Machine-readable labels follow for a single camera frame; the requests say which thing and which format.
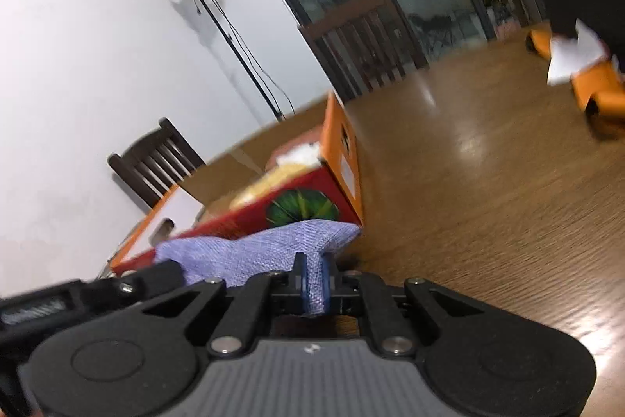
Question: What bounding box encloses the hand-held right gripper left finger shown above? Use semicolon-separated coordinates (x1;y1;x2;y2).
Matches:
141;253;310;356

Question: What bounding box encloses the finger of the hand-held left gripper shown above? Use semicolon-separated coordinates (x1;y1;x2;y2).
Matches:
80;260;187;316

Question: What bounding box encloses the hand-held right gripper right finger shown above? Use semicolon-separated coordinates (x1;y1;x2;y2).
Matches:
321;252;485;355

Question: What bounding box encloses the purple woven cloth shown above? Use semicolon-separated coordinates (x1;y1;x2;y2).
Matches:
154;220;361;317

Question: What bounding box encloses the red cardboard box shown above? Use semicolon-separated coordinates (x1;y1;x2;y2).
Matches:
109;91;365;277

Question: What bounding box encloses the dark wooden slatted chair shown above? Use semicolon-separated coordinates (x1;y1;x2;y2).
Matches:
107;117;206;209
297;0;430;103

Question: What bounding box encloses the white fluffy stuffing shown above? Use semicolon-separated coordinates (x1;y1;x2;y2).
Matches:
277;143;321;166

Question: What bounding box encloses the white cloth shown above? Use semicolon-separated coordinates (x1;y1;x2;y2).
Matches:
546;18;604;86

